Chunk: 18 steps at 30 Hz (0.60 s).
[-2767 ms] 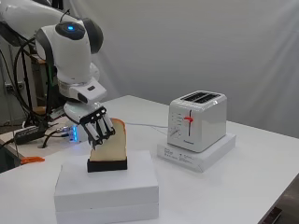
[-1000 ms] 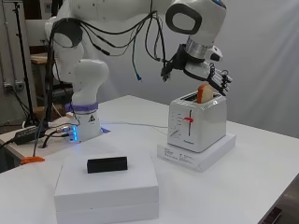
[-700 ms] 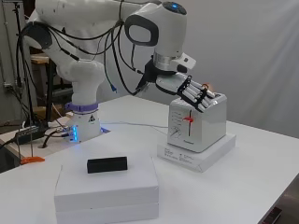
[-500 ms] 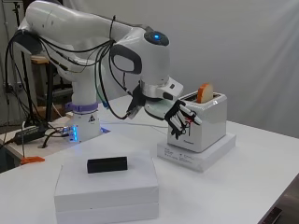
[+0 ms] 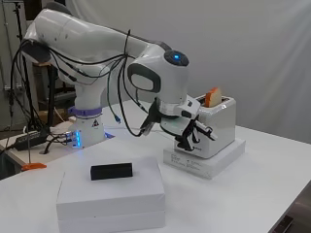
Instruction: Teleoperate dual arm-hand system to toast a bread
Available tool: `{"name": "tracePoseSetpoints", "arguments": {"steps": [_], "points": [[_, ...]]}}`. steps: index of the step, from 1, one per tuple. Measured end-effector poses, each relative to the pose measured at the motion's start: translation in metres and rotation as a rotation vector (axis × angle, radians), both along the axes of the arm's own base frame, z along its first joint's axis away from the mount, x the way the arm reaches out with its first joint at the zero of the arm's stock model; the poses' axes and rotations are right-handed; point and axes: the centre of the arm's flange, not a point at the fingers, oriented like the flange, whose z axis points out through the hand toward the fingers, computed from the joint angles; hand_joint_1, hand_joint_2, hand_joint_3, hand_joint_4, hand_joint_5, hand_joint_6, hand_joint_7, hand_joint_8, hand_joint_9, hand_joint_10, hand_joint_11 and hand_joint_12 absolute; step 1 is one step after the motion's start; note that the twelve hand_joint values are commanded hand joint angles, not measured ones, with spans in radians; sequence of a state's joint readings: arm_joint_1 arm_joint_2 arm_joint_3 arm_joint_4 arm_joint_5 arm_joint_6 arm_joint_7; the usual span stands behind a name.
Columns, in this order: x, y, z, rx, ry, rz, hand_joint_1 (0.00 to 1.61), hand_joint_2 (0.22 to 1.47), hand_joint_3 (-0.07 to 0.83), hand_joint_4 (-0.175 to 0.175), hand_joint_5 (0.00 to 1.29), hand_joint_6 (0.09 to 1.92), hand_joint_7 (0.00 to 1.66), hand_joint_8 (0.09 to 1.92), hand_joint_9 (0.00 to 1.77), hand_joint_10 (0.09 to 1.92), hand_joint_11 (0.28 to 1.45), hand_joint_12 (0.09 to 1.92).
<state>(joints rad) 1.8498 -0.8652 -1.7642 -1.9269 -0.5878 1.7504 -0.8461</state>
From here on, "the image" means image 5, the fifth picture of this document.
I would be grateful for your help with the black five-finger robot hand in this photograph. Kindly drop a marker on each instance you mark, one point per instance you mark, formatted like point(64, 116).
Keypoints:
point(176, 126)

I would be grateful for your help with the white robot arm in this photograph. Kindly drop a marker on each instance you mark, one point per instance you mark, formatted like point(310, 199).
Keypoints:
point(97, 42)

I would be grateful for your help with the steel toaster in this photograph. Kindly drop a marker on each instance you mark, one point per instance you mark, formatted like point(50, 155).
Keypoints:
point(220, 129)

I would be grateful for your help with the bread slice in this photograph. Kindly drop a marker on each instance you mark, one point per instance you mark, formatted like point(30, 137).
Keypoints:
point(213, 97)

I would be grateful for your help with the white flat box with print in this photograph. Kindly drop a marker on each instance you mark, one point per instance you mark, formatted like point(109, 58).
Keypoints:
point(207, 166)

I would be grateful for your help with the black block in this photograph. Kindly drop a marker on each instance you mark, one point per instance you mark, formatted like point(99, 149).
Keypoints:
point(111, 171)

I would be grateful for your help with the white hanging sheet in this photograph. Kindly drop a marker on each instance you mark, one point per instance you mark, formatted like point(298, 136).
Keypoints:
point(243, 48)

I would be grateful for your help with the black power brick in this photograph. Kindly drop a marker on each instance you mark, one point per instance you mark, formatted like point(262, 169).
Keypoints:
point(30, 139)

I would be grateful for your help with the orange clamp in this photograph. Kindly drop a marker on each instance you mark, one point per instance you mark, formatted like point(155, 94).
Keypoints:
point(34, 166)

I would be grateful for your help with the black tripod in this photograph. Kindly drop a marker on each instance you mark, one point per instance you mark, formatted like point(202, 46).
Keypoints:
point(27, 81)

